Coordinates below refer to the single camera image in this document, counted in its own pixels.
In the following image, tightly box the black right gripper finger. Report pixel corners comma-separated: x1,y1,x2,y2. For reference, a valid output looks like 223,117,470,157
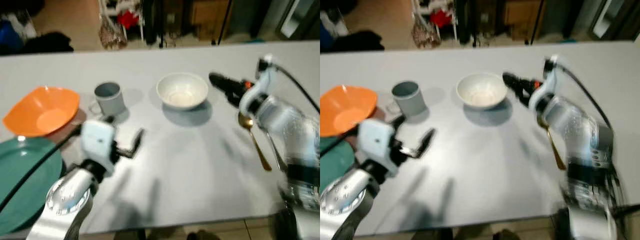
218,84,237,104
511,85,529,105
502,72,526,89
208,72,235,88

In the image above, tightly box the grey mug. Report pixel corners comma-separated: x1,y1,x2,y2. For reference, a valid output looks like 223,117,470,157
385,80,427,118
89,81,126,118

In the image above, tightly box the white ceramic bowl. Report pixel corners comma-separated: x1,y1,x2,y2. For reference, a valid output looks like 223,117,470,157
455,72,508,110
156,72,209,111

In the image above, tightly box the orange plastic bowl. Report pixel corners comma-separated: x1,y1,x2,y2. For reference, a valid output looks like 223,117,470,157
2,86,81,138
320,85,378,138

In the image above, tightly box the gold spoon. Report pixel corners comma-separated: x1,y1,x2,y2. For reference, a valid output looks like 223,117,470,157
237,112,273,172
537,115,568,171

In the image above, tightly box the brown wooden cabinet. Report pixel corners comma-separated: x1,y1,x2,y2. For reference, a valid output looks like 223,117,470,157
189,0,231,41
502,0,544,41

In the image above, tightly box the green plate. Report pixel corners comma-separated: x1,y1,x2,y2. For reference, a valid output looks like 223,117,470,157
0,136,64,236
320,136,356,192

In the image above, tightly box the silver cutlery piece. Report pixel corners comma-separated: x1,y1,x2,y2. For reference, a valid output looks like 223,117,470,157
264,131,289,174

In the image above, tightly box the woven mesh bag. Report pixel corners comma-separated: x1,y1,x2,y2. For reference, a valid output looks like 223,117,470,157
410,20,441,49
98,22,129,50

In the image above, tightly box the black bag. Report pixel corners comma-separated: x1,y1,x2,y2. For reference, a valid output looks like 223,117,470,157
20,31,75,54
320,30,386,53

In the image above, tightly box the grey appliance with window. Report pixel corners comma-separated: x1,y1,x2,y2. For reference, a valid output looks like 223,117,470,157
587,0,640,41
276,0,321,41

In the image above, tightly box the red cloth item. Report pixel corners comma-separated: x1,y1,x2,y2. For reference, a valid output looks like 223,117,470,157
117,10,140,30
430,9,454,29

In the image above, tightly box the white metal rack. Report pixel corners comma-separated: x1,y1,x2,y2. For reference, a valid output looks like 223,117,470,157
99,0,146,42
412,0,459,41

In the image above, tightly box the blue bag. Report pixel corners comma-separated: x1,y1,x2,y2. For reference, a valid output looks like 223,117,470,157
0,20,24,49

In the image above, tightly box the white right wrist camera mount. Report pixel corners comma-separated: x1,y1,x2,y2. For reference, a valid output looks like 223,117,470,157
528,54,571,114
238,54,281,114

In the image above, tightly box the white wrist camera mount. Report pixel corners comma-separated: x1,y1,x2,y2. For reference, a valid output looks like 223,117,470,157
238,54,281,114
79,119,117,167
528,54,571,114
357,118,399,169

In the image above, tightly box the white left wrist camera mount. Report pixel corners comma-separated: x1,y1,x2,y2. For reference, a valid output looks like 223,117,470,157
79,119,117,167
357,118,399,169

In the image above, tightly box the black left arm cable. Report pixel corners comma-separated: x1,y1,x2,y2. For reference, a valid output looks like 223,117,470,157
320,125,362,157
0,125,84,213

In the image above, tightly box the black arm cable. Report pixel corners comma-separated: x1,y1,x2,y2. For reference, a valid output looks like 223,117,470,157
562,64,614,132
320,125,362,157
0,125,84,213
274,64,321,114

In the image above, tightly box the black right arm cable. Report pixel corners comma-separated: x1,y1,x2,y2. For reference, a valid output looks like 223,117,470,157
562,64,614,132
274,64,321,114

